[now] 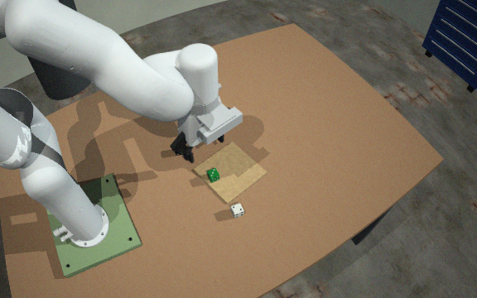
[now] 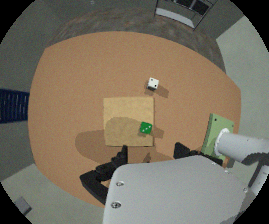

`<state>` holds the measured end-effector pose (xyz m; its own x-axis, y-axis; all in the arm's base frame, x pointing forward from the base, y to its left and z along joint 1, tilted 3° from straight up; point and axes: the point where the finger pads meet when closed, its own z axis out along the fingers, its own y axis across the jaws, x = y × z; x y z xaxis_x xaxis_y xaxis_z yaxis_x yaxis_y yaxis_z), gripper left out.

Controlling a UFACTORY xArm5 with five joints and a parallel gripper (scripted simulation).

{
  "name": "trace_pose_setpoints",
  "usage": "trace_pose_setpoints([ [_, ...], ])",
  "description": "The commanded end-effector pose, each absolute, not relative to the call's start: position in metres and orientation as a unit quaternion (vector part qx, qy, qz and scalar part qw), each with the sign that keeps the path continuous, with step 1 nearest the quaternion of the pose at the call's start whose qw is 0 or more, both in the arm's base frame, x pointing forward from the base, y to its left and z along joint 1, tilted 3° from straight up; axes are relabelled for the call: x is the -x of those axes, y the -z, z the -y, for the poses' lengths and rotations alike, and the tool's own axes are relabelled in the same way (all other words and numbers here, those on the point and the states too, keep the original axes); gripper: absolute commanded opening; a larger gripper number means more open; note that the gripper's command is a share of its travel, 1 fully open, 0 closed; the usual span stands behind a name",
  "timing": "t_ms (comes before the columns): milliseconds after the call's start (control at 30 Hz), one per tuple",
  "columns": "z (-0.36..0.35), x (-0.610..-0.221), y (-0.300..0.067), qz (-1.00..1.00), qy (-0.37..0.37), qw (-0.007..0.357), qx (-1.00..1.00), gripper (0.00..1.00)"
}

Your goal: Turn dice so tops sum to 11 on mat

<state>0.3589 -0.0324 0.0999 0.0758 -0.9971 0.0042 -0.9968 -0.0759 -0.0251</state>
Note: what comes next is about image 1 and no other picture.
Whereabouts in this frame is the white die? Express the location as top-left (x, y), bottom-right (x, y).
top-left (231, 203), bottom-right (243, 218)

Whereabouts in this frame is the tan square mat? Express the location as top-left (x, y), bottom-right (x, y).
top-left (193, 142), bottom-right (267, 204)

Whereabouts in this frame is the green die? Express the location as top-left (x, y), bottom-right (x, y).
top-left (207, 168), bottom-right (219, 183)

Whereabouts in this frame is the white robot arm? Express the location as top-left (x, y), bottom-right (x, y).
top-left (0, 0), bottom-right (243, 248)

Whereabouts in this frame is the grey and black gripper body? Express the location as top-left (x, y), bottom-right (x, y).
top-left (177, 113), bottom-right (204, 147)

